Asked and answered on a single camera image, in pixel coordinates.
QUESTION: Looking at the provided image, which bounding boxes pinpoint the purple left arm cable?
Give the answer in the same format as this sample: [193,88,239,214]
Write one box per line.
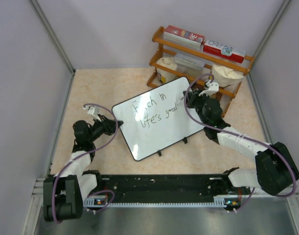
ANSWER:
[52,103,120,224]

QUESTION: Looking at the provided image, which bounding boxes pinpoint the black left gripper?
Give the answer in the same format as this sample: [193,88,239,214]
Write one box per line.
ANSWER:
[88,114,123,142]

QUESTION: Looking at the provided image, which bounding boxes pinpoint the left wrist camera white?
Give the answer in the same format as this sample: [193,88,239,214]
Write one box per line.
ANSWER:
[83,104,100,116]

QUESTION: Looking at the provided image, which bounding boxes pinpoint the white paper bag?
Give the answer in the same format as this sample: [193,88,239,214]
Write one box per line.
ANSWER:
[156,56,177,84]
[211,64,245,87]

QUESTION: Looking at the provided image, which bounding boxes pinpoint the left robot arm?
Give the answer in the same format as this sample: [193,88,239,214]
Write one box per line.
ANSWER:
[43,115,124,223]

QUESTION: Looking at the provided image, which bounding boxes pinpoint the grey cable duct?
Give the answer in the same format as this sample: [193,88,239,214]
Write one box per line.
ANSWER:
[83,195,241,210]

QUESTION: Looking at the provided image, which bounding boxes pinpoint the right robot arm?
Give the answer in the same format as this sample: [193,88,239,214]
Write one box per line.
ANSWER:
[183,89,299,196]

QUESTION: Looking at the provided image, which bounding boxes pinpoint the red white box left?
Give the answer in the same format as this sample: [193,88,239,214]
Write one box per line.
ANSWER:
[163,25,205,50]

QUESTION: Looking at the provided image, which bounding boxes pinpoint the red white box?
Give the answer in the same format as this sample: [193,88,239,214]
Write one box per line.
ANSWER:
[203,40,246,63]
[163,25,205,50]

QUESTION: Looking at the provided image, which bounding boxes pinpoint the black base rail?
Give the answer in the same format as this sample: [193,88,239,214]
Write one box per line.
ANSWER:
[48,173,282,204]

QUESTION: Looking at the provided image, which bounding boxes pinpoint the white paper bag right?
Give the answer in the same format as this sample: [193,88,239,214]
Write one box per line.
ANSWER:
[211,64,245,87]

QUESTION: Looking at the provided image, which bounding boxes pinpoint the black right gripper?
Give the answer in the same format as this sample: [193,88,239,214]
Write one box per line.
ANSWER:
[184,89,211,126]

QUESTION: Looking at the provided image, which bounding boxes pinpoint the red white box right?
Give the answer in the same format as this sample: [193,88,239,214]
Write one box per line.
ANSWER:
[203,40,246,63]

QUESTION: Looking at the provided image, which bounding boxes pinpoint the white paper bag left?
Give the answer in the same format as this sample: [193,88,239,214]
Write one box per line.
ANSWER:
[156,56,177,84]

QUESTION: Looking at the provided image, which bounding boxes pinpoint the orange wooden shelf rack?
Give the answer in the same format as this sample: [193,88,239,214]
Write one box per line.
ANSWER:
[147,26,255,117]

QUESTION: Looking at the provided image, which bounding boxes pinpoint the clear plastic box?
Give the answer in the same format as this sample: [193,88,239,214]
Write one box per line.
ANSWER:
[174,53,205,75]

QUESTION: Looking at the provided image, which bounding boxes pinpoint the white whiteboard black frame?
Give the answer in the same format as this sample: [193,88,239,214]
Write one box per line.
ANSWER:
[112,77,203,161]

